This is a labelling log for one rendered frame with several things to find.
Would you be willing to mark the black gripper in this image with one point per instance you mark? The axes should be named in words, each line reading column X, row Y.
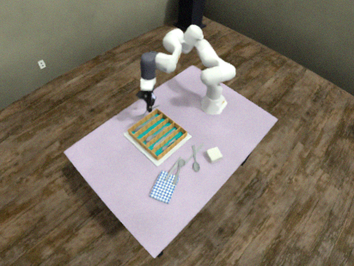
column 151, row 101

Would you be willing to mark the blue and white checked towel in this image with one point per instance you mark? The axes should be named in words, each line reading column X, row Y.
column 164, row 189

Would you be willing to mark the wooden cutlery tray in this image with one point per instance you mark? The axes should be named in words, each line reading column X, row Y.
column 153, row 128

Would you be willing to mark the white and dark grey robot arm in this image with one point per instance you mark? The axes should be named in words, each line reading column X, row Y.
column 218, row 71

